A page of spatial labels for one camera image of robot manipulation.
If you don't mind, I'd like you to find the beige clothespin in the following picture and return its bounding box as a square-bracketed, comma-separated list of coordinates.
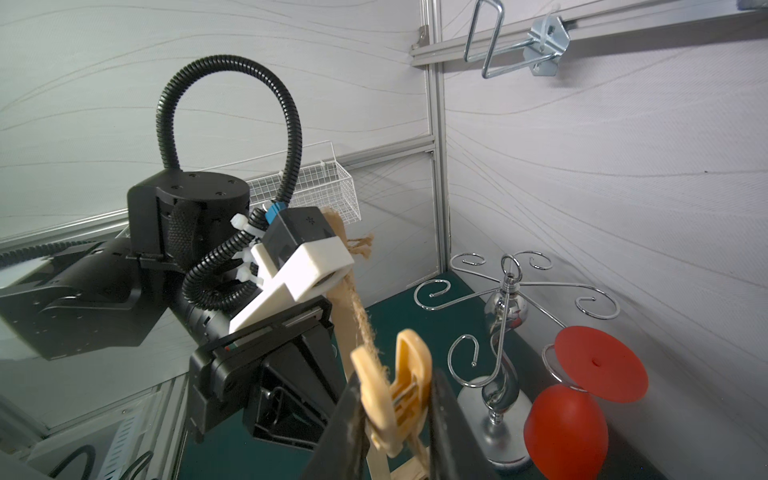
[350, 329, 433, 458]

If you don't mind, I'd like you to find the red plastic wine glass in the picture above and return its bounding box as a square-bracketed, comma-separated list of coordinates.
[524, 326, 649, 479]

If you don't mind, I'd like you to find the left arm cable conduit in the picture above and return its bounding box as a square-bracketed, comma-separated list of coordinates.
[0, 55, 304, 312]

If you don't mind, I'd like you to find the white wire basket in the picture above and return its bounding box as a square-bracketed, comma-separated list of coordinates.
[246, 140, 362, 225]

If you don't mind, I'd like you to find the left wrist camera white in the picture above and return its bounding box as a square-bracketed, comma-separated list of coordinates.
[229, 206, 354, 334]

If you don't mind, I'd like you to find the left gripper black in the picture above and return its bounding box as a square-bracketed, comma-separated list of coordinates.
[186, 296, 346, 450]

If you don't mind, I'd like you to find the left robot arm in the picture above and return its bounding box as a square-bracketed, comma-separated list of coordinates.
[1, 170, 353, 450]

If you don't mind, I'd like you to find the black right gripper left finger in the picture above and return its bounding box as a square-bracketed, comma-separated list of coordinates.
[300, 373, 370, 480]

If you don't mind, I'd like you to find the wooden string rack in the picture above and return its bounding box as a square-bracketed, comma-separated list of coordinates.
[323, 206, 433, 480]

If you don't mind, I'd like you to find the chrome hook stand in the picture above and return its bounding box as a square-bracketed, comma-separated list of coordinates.
[412, 250, 622, 469]

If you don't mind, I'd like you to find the metal rail with hooks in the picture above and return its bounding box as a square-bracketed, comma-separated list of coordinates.
[411, 1, 767, 79]

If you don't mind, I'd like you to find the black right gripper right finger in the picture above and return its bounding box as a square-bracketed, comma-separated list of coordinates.
[428, 370, 498, 480]

